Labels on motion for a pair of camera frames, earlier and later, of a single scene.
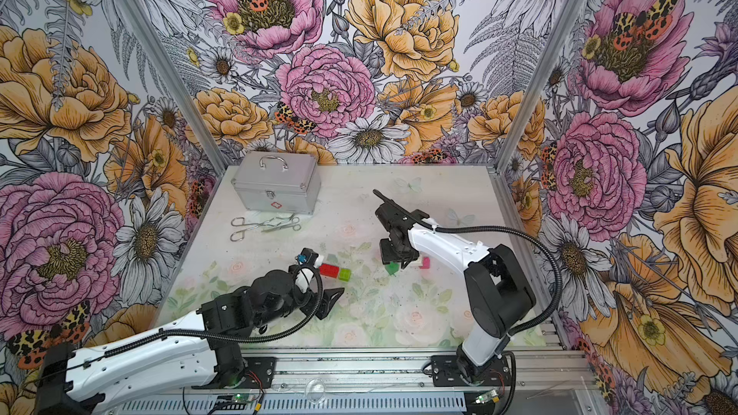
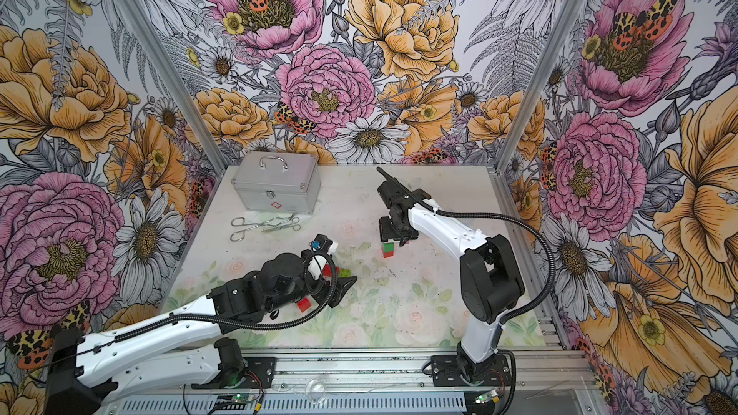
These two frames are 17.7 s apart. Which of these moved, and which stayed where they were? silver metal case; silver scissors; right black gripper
Moved: right black gripper
Stayed: silver scissors; silver metal case
